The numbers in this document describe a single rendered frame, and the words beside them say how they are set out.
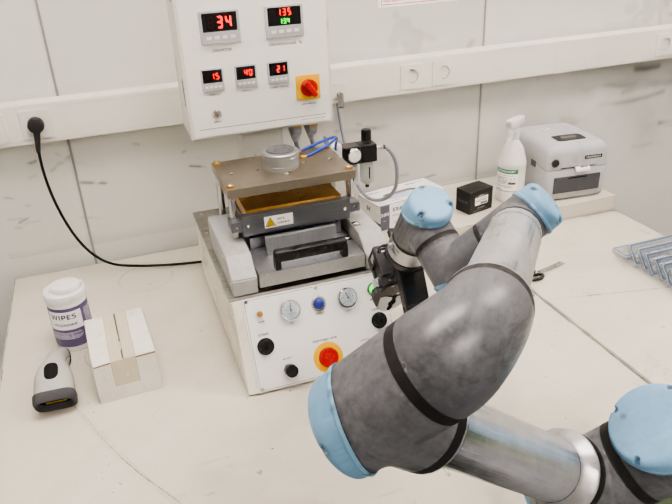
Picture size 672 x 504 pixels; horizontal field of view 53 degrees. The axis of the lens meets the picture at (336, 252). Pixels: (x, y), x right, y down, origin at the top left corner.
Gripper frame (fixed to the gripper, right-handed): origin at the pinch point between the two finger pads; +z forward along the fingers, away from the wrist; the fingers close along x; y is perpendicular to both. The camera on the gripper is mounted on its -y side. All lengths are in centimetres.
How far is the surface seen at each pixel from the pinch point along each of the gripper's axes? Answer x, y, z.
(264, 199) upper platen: 17.9, 29.1, -1.0
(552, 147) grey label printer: -72, 47, 23
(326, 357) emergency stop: 12.5, -4.5, 7.6
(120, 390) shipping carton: 52, 0, 15
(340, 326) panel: 8.4, 0.7, 5.8
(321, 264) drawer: 10.5, 11.3, -2.0
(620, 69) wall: -115, 77, 27
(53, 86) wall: 58, 80, 14
